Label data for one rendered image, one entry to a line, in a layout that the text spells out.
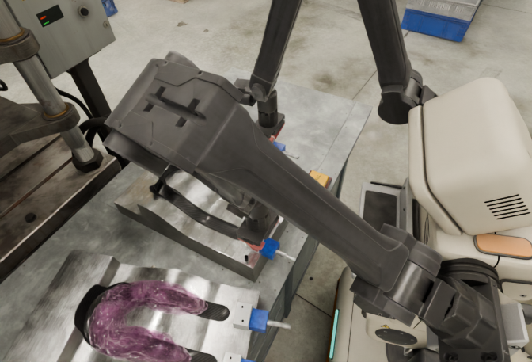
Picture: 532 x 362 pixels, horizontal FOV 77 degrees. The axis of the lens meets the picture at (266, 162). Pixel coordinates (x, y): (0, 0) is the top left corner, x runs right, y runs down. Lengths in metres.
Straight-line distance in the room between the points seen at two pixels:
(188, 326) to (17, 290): 0.52
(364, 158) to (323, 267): 0.85
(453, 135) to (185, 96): 0.40
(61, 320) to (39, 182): 0.63
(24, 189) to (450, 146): 1.32
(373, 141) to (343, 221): 2.16
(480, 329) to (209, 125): 0.44
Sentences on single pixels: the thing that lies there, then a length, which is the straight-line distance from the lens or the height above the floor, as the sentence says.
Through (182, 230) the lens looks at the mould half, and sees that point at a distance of 0.97.
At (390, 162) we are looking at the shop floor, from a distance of 2.40.
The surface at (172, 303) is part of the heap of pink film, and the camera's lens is 0.87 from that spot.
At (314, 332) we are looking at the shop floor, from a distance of 1.76.
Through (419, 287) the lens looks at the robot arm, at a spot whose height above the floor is 1.26.
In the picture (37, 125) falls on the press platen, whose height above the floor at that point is 1.04.
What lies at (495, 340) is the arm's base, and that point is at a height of 1.21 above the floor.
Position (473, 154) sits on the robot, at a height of 1.36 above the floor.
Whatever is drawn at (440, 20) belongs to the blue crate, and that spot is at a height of 0.16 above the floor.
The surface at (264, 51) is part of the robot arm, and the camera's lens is 0.79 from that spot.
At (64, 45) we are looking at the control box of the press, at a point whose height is 1.15.
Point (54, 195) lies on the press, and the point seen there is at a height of 0.79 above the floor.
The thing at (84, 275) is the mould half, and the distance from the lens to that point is 0.98.
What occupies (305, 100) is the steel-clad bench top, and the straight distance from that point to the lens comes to 1.48.
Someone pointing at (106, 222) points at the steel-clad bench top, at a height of 0.80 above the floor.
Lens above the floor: 1.69
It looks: 48 degrees down
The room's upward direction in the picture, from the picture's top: 3 degrees counter-clockwise
